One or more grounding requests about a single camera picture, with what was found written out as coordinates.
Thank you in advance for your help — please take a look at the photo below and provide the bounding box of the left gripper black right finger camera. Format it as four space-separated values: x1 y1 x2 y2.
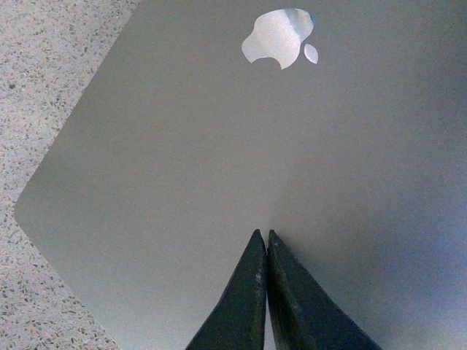
267 230 380 349

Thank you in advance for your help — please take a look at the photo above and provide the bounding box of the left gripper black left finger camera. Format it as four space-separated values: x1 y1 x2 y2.
187 229 267 350

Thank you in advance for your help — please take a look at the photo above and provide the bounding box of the grey laptop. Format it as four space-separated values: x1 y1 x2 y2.
15 1 466 349

